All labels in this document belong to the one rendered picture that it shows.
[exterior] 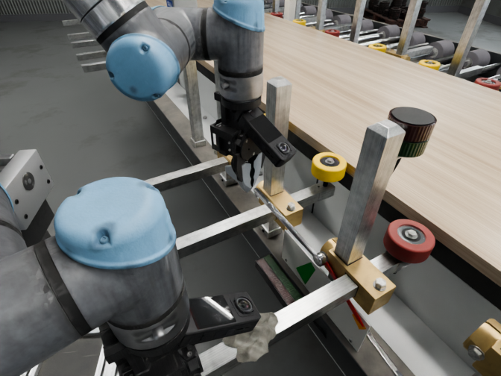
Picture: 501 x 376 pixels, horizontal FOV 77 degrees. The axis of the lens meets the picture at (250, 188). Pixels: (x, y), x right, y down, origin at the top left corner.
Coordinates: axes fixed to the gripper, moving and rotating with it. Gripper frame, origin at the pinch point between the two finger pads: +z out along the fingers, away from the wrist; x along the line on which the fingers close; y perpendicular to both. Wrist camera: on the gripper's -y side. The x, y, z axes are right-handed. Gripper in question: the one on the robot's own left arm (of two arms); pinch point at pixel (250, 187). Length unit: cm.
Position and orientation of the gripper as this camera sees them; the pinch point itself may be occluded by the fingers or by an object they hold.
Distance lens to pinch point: 66.8
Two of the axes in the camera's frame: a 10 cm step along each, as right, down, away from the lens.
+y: -7.6, -4.1, 5.0
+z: 0.0, 7.7, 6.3
